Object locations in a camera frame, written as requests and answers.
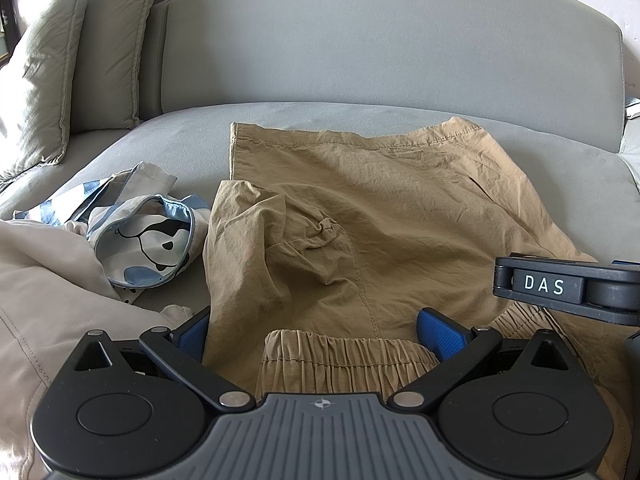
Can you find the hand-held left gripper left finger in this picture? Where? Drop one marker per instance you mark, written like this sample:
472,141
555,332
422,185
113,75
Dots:
192,334

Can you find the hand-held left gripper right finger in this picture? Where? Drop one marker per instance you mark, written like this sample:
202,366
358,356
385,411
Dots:
440,334

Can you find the tan cargo pants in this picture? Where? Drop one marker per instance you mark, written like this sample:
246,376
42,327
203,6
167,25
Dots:
400,200

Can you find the blue white printed cloth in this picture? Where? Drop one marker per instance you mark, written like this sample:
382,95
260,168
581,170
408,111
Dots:
145,240

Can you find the beige garment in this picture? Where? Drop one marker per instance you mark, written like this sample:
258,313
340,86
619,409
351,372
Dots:
45,310

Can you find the small white object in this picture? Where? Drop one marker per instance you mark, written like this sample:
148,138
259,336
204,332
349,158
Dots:
633,108

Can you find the grey sofa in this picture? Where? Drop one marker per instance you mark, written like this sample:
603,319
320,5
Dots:
350,60

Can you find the grey pillow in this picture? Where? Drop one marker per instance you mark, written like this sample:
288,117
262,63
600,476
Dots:
115,50
40,85

